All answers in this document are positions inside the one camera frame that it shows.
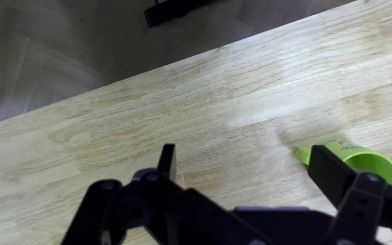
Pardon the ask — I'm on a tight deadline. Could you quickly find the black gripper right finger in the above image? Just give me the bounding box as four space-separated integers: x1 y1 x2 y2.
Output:
307 144 392 245

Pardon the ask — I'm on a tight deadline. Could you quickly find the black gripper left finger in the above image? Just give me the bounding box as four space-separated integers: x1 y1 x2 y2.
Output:
60 143 269 245

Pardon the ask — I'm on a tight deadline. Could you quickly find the green mug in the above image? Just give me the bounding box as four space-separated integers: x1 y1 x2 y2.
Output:
294 139 392 189

